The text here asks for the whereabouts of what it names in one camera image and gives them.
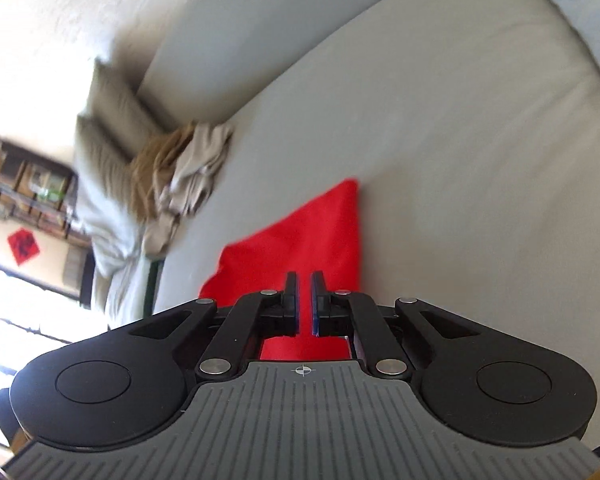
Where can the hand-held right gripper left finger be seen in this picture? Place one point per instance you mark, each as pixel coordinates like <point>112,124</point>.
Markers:
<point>294,310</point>

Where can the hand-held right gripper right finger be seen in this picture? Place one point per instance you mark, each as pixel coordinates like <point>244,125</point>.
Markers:
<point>317,310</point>

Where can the red long-sleeve shirt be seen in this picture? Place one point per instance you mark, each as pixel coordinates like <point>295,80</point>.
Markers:
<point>305,240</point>

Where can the beige crumpled garment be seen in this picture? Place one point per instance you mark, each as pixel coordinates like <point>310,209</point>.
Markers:
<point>200,165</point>

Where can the grey sofa bed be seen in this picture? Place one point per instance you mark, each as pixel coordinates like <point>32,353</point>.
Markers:
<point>430,160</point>

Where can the tan crumpled garment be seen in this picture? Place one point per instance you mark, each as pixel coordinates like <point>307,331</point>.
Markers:
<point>155,170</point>

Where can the olive grey pillow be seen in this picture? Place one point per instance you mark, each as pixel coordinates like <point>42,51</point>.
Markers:
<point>100,170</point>
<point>125,100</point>

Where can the storage shelf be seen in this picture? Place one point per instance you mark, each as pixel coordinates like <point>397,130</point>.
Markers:
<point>25,180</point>

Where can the light grey large cushion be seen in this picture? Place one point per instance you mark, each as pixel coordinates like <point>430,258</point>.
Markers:
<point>590,0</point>

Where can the red diamond wall decoration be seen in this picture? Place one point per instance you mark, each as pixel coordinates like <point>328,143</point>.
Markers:
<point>24,246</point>

